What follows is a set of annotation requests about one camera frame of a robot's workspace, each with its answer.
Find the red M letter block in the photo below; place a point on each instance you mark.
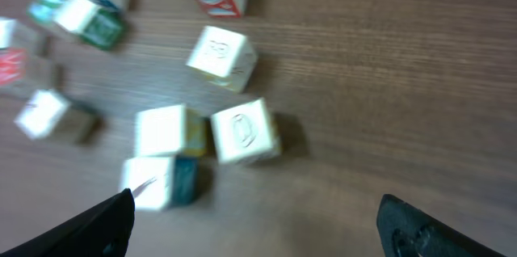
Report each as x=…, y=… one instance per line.
x=22, y=74

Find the yellow plain top block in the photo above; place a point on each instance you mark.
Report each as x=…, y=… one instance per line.
x=227, y=59

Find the green A letter block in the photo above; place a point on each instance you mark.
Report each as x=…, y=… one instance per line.
x=43, y=11

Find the green F letter block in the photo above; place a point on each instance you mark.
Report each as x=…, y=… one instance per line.
x=159, y=183

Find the yellow K letter block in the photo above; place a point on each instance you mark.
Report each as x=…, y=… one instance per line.
x=169, y=131

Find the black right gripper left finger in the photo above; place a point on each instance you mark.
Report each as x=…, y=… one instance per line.
x=103, y=230

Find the white animal picture block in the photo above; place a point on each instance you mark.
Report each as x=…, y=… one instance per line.
x=89, y=23

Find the red O letter block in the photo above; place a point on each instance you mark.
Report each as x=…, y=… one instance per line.
x=50, y=116

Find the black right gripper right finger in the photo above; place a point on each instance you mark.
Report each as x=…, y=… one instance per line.
x=406, y=231

